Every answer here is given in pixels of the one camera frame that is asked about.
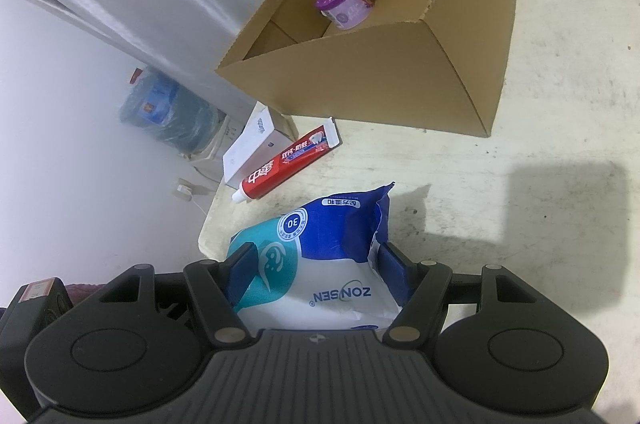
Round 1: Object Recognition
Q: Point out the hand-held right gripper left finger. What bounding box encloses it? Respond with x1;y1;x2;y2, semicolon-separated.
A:
97;241;261;349

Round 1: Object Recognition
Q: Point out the red toothpaste tube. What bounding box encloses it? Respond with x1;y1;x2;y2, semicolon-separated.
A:
232;117;342;204

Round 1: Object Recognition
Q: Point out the pink cloth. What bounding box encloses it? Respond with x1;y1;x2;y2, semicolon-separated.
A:
62;283;103;302

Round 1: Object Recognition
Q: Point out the brown cardboard box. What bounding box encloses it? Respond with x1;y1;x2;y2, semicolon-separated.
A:
215;0;517;139

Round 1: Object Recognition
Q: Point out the white table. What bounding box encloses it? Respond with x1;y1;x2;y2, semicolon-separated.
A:
197;0;640;355

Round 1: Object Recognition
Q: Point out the purple air freshener jar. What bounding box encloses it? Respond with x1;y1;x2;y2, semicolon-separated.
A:
315;0;376;30

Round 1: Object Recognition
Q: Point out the teal blue wet wipes pack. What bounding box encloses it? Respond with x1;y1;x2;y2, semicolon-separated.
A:
226;181;401;332

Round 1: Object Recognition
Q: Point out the white water dispenser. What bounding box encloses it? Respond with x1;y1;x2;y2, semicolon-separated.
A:
187;114;256;185

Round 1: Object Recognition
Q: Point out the blue water bottle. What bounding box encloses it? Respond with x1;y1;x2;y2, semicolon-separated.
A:
118;67;221;155

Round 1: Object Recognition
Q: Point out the white rectangular box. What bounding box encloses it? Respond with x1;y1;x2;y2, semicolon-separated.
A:
222;102;296;190

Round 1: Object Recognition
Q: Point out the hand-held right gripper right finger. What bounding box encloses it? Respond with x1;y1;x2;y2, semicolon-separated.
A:
377;242;540;347

